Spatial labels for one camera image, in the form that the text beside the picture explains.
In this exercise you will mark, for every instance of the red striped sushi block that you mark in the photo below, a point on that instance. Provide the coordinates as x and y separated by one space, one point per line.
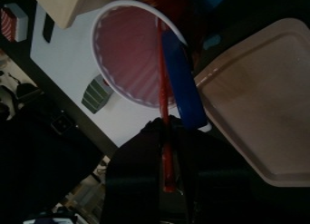
13 22

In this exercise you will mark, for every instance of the red plastic cup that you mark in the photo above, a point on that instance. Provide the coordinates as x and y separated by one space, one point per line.
128 52

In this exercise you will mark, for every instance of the white cutting board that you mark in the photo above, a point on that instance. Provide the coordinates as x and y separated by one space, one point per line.
68 70

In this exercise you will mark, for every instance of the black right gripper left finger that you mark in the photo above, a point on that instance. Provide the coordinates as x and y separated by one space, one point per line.
132 179

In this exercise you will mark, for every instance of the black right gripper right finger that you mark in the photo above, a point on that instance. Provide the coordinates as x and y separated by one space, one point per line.
218 185

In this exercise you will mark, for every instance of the green centre sushi block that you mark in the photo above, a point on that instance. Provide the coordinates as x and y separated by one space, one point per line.
96 94

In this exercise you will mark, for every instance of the red toy knife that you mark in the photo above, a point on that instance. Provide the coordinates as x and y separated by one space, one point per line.
163 91

